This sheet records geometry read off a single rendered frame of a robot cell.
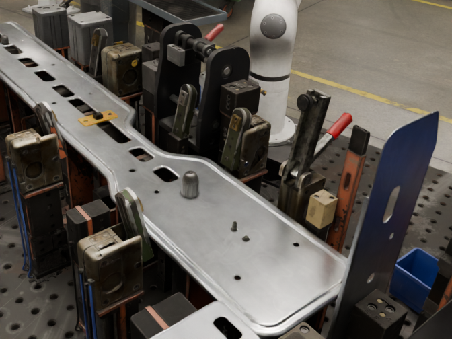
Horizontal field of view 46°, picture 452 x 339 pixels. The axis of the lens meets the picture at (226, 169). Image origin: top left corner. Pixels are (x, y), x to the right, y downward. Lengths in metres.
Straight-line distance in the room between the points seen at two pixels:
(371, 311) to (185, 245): 0.32
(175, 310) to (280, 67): 0.88
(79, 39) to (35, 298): 0.68
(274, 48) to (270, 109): 0.20
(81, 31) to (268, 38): 0.49
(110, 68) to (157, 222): 0.56
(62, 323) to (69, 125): 0.42
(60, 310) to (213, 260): 0.45
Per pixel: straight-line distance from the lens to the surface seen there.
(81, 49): 1.51
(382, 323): 0.71
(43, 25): 1.74
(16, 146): 1.08
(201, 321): 0.77
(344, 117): 1.00
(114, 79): 1.38
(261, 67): 1.51
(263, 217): 0.95
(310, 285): 0.84
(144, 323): 0.80
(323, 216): 0.91
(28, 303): 1.23
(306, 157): 0.93
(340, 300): 0.68
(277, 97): 1.55
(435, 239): 1.52
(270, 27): 1.39
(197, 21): 1.36
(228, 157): 1.09
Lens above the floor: 1.59
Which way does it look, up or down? 34 degrees down
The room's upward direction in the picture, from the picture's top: 5 degrees clockwise
